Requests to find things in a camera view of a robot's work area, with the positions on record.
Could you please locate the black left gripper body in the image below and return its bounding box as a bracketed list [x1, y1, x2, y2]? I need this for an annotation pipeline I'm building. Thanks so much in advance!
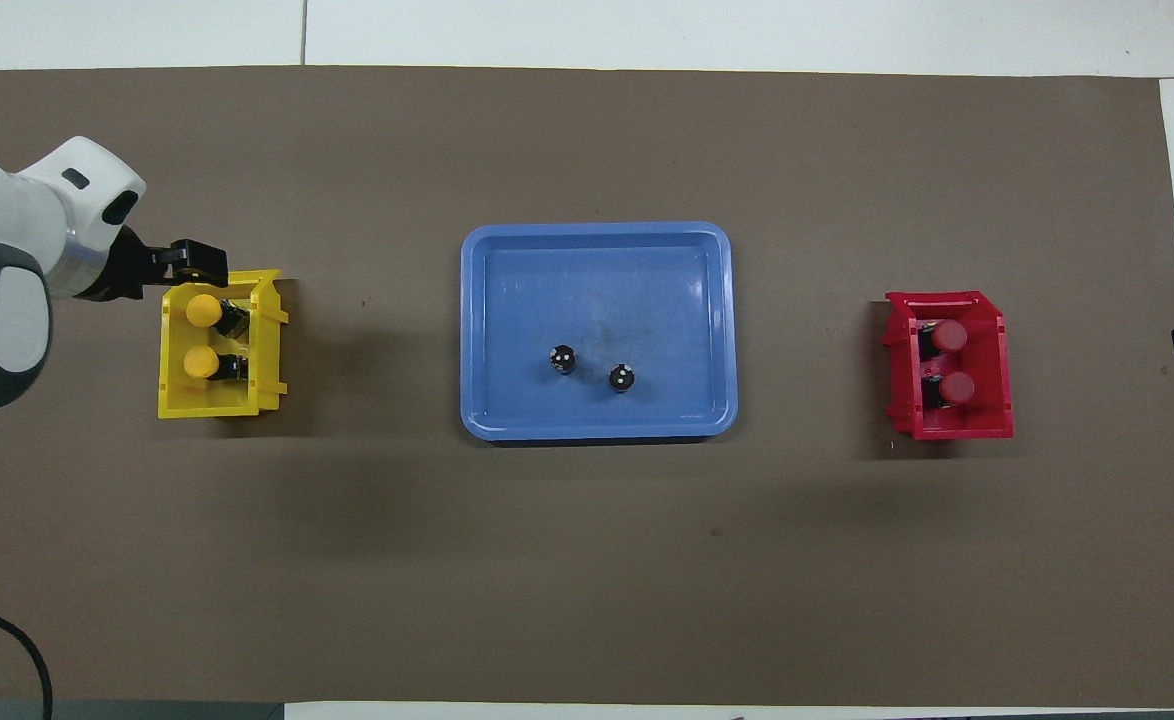
[97, 228, 173, 301]

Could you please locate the yellow push button with label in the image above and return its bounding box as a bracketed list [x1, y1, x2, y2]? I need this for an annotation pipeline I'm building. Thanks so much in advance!
[184, 345, 250, 386]

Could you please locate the red push button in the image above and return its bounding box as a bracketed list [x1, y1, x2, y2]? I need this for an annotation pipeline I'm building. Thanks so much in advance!
[922, 372, 977, 411]
[917, 320, 970, 361]

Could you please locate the yellow plastic storage bin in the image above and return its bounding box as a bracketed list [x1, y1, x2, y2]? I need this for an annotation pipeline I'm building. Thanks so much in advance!
[157, 268, 290, 419]

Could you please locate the red plastic storage bin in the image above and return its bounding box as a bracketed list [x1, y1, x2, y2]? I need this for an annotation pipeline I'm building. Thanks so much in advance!
[883, 290, 1016, 442]

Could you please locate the blue plastic tray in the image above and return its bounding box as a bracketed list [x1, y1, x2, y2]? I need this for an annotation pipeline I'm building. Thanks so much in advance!
[460, 221, 739, 444]

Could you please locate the brown paper table mat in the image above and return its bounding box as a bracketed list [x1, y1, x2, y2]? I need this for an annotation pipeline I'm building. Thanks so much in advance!
[0, 65, 1174, 709]

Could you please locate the black loose floor cable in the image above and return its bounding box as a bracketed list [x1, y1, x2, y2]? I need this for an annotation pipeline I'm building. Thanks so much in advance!
[0, 597, 54, 720]

